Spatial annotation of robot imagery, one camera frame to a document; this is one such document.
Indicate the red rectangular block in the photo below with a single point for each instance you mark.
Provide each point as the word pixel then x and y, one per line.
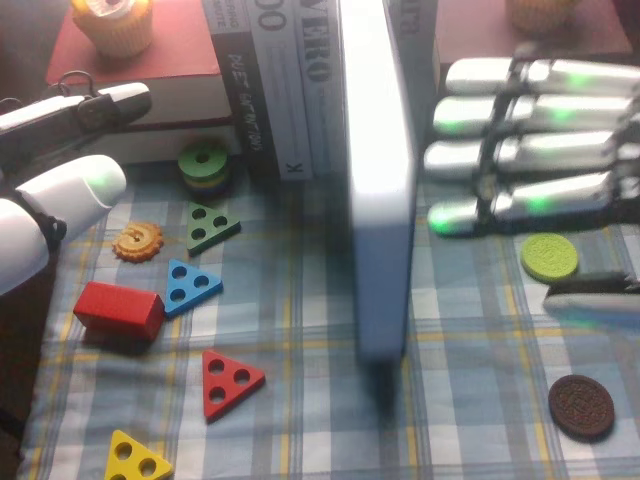
pixel 117 310

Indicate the white ianra box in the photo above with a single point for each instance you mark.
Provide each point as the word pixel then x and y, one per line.
pixel 427 30

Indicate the tan swirl biscuit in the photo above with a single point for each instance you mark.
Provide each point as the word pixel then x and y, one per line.
pixel 137 242

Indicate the white book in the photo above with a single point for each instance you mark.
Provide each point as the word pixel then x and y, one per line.
pixel 382 200

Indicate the plaid tablecloth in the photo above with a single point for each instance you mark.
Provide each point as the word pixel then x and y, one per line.
pixel 310 400

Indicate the red triangle block with holes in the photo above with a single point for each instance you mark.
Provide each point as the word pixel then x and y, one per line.
pixel 225 385

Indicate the blue triangle block with holes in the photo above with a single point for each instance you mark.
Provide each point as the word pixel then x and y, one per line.
pixel 187 290

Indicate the dark book with DUET spine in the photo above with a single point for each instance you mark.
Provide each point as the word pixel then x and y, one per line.
pixel 240 90

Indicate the yellow triangle block with holes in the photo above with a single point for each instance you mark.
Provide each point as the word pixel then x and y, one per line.
pixel 137 457

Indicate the green sandwich cookie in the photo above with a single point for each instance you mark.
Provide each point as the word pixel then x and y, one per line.
pixel 549 257

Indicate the green triangle block with holes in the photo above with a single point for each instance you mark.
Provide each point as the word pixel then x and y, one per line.
pixel 210 227

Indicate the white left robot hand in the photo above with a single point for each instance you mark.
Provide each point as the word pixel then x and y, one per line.
pixel 75 190

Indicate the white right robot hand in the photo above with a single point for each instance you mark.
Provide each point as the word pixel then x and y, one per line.
pixel 550 150

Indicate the brown sandwich cookie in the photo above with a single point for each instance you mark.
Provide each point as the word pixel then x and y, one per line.
pixel 581 407

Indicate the yellow cupcake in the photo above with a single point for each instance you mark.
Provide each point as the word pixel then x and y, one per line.
pixel 117 35

